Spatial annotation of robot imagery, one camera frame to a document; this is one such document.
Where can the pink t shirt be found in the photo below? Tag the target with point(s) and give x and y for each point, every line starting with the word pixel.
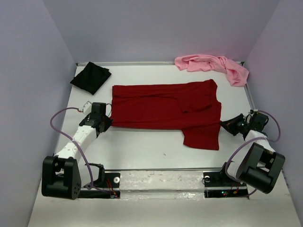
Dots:
pixel 236 74

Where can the red t shirt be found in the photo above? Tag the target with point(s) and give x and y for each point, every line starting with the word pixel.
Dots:
pixel 192 108

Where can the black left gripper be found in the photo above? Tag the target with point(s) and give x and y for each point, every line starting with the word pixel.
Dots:
pixel 108 123

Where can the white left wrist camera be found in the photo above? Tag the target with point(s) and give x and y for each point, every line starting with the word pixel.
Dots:
pixel 86 109

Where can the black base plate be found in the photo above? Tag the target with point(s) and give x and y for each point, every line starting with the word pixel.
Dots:
pixel 218 185
pixel 107 184

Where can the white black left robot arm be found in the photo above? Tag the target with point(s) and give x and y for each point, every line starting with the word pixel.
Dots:
pixel 60 173

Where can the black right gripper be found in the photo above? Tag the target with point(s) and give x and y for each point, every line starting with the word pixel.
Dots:
pixel 229 124

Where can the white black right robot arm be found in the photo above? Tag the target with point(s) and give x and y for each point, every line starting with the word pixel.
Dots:
pixel 255 162

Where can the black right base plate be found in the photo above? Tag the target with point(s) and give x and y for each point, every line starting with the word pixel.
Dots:
pixel 218 185

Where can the black folded t shirt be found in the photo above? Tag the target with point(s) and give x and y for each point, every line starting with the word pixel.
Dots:
pixel 91 78

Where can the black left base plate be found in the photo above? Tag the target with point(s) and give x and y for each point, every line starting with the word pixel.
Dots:
pixel 107 184

